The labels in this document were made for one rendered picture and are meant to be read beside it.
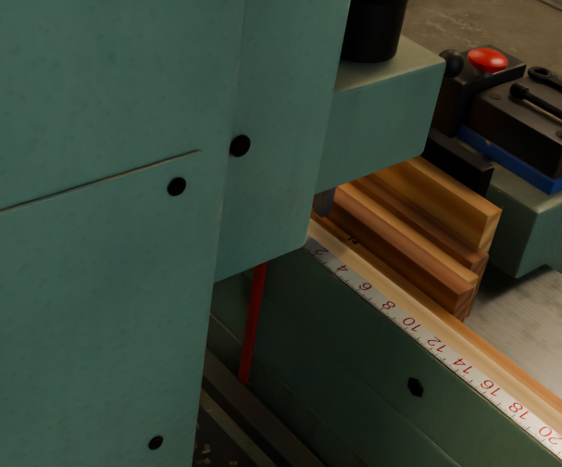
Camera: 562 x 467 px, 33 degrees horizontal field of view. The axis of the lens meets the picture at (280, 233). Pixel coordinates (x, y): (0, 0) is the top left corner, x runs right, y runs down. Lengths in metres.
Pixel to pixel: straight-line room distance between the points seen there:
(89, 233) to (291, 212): 0.17
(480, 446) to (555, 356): 0.13
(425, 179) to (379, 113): 0.10
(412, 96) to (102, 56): 0.30
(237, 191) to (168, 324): 0.08
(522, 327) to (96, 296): 0.37
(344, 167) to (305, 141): 0.10
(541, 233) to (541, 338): 0.08
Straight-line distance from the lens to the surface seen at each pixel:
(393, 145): 0.59
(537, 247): 0.71
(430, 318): 0.57
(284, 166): 0.47
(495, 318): 0.67
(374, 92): 0.55
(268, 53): 0.42
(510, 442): 0.53
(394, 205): 0.66
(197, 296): 0.41
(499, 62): 0.72
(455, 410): 0.55
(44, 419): 0.40
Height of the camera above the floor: 1.31
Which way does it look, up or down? 36 degrees down
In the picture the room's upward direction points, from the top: 9 degrees clockwise
